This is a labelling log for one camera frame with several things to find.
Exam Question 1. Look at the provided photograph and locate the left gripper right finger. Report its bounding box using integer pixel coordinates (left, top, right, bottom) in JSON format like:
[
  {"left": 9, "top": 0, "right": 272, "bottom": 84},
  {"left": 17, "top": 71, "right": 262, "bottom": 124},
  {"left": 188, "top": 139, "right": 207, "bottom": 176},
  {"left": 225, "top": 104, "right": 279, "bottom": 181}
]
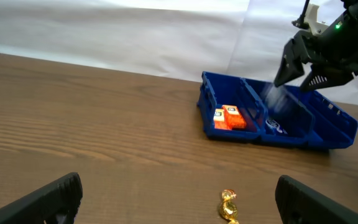
[{"left": 274, "top": 174, "right": 358, "bottom": 224}]

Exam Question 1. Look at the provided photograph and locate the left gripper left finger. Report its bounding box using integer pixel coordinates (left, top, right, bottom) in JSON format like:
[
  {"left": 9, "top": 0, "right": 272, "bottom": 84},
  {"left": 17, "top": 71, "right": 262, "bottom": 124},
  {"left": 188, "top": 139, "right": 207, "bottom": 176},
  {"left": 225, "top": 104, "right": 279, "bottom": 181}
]
[{"left": 0, "top": 172, "right": 83, "bottom": 224}]

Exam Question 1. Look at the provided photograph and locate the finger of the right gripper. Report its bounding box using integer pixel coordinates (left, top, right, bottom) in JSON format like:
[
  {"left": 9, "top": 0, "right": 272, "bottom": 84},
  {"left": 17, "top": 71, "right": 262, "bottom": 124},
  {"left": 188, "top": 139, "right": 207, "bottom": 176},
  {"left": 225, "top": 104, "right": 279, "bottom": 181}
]
[
  {"left": 273, "top": 39, "right": 306, "bottom": 88},
  {"left": 300, "top": 63, "right": 354, "bottom": 93}
]

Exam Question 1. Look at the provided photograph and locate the gold candy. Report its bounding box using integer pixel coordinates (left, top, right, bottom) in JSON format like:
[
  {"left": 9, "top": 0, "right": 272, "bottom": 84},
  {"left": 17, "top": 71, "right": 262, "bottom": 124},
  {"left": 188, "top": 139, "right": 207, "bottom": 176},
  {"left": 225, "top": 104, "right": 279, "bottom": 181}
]
[{"left": 218, "top": 189, "right": 239, "bottom": 224}]

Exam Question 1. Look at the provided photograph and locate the orange candy box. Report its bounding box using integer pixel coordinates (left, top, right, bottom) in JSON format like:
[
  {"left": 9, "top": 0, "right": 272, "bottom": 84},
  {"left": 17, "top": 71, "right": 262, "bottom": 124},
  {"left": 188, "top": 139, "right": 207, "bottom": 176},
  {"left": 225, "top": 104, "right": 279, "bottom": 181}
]
[
  {"left": 221, "top": 105, "right": 247, "bottom": 130},
  {"left": 213, "top": 108, "right": 229, "bottom": 131}
]

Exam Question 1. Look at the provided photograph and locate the blue tray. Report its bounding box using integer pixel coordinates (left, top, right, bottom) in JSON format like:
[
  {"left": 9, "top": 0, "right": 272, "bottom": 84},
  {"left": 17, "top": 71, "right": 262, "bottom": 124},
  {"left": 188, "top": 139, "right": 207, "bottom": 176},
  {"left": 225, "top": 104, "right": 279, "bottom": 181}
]
[{"left": 196, "top": 71, "right": 358, "bottom": 151}]

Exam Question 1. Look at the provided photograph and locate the black cable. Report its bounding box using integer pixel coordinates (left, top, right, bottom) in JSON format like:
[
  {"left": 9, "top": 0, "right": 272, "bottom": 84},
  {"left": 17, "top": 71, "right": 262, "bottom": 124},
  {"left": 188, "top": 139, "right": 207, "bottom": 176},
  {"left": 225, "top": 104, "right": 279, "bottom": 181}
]
[{"left": 300, "top": 0, "right": 311, "bottom": 24}]

